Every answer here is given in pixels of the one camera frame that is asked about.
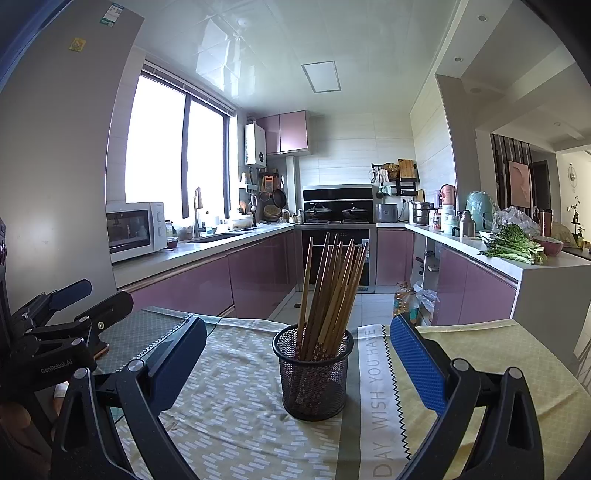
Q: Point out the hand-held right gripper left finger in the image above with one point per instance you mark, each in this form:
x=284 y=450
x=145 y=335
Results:
x=178 y=355

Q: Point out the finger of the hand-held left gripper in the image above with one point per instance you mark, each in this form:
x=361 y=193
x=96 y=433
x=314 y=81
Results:
x=69 y=293
x=113 y=309

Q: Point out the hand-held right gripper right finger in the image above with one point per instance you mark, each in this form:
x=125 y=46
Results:
x=415 y=364

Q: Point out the black mesh utensil holder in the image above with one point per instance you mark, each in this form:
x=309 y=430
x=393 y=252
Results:
x=314 y=392

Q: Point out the bundle of wooden chopsticks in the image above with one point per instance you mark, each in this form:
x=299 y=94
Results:
x=330 y=295

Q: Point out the yellow cooking oil bottle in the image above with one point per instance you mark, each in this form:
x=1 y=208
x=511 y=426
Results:
x=402 y=300

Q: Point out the pink lower kitchen cabinets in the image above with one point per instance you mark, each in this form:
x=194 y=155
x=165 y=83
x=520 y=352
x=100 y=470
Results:
x=466 y=286
x=198 y=286

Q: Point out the pink kitchen cabinets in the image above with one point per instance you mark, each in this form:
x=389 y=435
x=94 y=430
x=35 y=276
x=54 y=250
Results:
x=466 y=286
x=198 y=286
x=286 y=132

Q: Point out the white microwave oven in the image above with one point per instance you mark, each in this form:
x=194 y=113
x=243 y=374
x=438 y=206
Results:
x=136 y=233

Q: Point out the printed patterned tablecloth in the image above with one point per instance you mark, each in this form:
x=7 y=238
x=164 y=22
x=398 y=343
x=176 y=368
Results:
x=240 y=415

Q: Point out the steel kitchen faucet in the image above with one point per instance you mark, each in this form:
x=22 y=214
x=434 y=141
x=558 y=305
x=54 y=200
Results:
x=197 y=214

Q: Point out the grey refrigerator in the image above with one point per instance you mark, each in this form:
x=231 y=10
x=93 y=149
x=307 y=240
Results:
x=60 y=161

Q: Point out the white bottle red label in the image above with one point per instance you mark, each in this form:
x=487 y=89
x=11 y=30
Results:
x=435 y=219

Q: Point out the white jar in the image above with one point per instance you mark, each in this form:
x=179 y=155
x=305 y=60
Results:
x=449 y=220

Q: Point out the steel thermos flask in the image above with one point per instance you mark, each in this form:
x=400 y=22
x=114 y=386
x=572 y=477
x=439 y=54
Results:
x=466 y=225

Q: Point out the stainless steel stock pot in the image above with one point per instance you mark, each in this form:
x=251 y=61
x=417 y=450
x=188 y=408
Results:
x=422 y=213

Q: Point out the silver rice cooker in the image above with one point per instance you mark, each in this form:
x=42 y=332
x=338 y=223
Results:
x=387 y=213

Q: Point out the bunch of green vegetables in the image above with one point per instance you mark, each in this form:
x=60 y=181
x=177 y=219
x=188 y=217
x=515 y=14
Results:
x=515 y=244

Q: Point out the black pot with glass lid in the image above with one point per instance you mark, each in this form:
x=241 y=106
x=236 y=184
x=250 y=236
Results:
x=355 y=213
x=318 y=212

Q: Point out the black built-in oven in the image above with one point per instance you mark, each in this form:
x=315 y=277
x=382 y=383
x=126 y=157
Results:
x=316 y=232

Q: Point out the dining chair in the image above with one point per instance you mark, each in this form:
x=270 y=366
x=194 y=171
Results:
x=582 y=353

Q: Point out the pink electric kettle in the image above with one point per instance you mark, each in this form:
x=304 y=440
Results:
x=447 y=194

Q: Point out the kitchen window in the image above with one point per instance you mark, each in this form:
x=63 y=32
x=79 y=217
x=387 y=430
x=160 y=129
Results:
x=157 y=138

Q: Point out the clear plastic bag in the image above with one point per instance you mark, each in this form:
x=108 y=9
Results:
x=517 y=218

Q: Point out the pink bowl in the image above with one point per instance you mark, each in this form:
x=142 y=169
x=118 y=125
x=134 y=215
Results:
x=549 y=246

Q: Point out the hanging black frying pan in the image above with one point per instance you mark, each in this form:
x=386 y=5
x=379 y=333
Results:
x=279 y=198

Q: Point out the black range hood panel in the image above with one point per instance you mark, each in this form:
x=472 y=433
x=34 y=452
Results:
x=337 y=194

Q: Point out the steel tumbler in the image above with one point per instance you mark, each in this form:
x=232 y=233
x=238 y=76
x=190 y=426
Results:
x=546 y=220

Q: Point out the wooden cutting board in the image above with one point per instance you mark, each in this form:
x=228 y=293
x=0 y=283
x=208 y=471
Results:
x=407 y=168

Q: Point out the dark slatted room divider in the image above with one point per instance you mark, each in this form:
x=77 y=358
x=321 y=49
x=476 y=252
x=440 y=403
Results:
x=497 y=173

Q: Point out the white water heater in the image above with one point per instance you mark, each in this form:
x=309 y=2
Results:
x=255 y=145

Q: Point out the pink upper kitchen cabinets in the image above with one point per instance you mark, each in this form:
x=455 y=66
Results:
x=286 y=132

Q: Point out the square ceiling light panel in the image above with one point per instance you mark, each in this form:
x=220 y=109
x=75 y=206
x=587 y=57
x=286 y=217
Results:
x=321 y=77

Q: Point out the black wall rack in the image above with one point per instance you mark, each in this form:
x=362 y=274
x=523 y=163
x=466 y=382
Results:
x=404 y=187

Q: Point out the pink wall picture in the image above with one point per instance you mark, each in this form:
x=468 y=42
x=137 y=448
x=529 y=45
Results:
x=520 y=184

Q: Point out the wall clock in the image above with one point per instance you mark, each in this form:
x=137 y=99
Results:
x=572 y=177

